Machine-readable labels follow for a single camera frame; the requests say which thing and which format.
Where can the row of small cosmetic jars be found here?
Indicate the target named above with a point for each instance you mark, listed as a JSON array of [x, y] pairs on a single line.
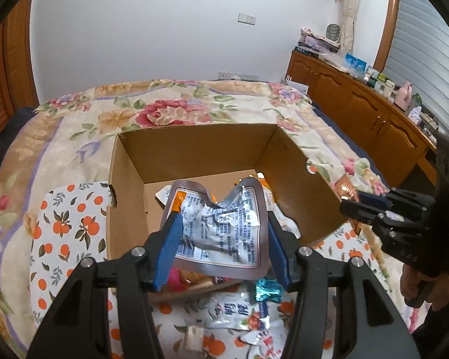
[[379, 80]]

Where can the beige nougat candy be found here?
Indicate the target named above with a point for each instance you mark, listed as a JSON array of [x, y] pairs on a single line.
[[193, 338]]

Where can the brown cardboard box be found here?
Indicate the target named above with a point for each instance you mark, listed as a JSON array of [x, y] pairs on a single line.
[[194, 153]]

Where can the clear plastic bag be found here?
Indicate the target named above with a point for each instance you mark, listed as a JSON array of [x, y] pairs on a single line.
[[336, 61]]

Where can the tissue box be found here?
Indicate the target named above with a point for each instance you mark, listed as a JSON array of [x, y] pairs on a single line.
[[415, 116]]

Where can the small white snack packet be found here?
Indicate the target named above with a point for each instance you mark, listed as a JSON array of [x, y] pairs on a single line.
[[162, 196]]

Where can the person's right forearm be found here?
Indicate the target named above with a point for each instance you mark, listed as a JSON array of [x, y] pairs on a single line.
[[445, 325]]

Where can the small grey fan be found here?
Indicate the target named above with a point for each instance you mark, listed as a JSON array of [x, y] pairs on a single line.
[[333, 31]]

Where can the person's right hand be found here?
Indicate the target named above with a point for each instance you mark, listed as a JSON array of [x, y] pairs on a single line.
[[411, 284]]

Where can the white wall socket strip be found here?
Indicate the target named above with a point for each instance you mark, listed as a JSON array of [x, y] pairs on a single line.
[[239, 76]]

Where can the wooden slatted wardrobe door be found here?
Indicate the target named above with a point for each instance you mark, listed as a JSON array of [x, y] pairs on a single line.
[[11, 63]]

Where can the orange snack packet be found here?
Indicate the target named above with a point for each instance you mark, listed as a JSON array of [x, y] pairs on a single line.
[[346, 190]]

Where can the white snack packet blue print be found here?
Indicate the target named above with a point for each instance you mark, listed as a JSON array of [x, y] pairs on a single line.
[[228, 310]]

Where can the stack of storage boxes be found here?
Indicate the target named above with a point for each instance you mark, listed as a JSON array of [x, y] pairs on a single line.
[[316, 41]]

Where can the red snack wrapper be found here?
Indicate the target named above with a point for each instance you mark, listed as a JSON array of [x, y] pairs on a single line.
[[176, 279]]

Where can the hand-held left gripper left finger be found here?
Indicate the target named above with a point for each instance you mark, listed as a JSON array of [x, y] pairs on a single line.
[[170, 250]]

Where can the blue box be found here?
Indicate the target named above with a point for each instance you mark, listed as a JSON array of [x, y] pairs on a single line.
[[355, 63]]

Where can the white crumpled snack packet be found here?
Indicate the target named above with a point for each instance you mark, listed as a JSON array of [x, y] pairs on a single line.
[[288, 228]]

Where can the wooden cabinet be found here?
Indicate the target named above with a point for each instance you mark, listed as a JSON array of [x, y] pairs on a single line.
[[359, 93]]

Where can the white packet with red print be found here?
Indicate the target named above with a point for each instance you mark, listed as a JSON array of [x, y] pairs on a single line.
[[262, 342]]

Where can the pink bottle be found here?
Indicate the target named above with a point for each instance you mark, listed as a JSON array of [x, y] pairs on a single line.
[[403, 95]]

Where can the silver packet with orange label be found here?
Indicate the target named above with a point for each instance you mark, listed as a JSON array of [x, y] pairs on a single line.
[[224, 232]]

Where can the teal candy wrapper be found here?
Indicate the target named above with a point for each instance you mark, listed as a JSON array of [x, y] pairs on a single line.
[[269, 290]]

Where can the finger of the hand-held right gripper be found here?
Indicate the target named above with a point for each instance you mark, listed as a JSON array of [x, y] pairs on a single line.
[[374, 199], [359, 211]]

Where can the white wall switch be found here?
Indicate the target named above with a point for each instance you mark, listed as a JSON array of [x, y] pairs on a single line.
[[247, 18]]

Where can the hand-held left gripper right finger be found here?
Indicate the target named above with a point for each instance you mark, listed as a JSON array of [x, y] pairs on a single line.
[[278, 250]]

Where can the wooden window frame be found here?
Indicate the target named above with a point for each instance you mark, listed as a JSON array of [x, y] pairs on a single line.
[[388, 18]]

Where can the cream curtain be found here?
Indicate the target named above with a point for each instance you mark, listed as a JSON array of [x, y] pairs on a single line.
[[350, 7]]

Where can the orange fruit print cloth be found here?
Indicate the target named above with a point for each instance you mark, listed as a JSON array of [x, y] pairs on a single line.
[[71, 232]]

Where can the floral blanket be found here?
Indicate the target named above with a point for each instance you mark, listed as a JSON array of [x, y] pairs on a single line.
[[142, 112]]

